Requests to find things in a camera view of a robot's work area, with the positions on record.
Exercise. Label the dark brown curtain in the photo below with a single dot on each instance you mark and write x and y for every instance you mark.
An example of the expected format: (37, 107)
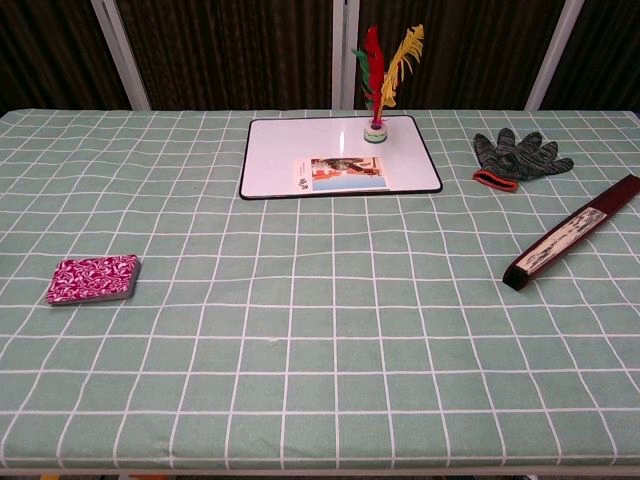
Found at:
(225, 50)

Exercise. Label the dark red folded fan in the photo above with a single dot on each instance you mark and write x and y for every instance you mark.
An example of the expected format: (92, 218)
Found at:
(560, 240)

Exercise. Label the illustrated postcard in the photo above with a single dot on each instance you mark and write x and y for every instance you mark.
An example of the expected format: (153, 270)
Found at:
(345, 175)

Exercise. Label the white metal frame post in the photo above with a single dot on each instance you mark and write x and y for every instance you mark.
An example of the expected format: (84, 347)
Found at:
(345, 55)
(122, 55)
(552, 55)

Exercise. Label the white board with black rim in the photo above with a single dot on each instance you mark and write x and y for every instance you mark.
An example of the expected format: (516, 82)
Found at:
(280, 160)

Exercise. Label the magenta patterned card pile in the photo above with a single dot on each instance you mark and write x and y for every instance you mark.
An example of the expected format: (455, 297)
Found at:
(92, 277)

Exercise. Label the grey knit glove orange cuff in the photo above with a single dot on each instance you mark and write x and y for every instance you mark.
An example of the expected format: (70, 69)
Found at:
(515, 159)

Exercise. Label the colourful feather shuttlecock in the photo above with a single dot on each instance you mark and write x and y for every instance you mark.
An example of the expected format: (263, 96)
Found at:
(376, 65)

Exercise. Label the green checked tablecloth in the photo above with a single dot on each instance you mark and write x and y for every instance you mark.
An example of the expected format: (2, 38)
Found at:
(320, 350)

